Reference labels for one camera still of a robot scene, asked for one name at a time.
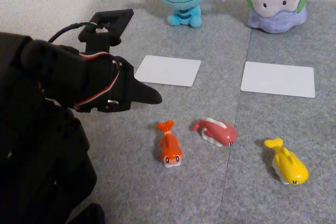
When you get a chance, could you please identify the orange shrimp sushi fish toy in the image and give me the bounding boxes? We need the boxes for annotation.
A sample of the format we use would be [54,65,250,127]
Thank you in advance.
[156,120,184,169]

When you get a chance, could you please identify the yellow egg sushi fish toy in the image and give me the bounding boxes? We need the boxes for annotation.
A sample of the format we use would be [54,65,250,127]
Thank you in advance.
[264,137,310,186]

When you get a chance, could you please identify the red tuna sushi fish toy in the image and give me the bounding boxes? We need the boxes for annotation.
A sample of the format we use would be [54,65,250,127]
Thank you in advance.
[191,118,238,147]

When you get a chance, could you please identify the purple Goomy plush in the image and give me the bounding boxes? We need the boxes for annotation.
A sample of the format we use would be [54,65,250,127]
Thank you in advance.
[241,0,314,34]

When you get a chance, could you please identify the white card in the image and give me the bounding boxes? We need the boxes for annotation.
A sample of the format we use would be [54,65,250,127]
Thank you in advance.
[133,55,202,88]
[240,61,316,99]

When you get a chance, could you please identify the grey carpet tile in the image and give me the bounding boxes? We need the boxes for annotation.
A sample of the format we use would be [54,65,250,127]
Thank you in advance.
[218,0,336,224]
[65,0,253,224]

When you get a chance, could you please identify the red white servo wire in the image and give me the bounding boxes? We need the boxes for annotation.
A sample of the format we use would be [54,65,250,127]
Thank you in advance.
[73,52,124,112]

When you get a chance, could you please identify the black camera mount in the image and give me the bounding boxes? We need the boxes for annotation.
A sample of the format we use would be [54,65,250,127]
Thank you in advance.
[78,8,134,53]

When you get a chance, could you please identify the black camera cable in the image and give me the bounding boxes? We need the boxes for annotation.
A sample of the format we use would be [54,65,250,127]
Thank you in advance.
[47,22,92,44]

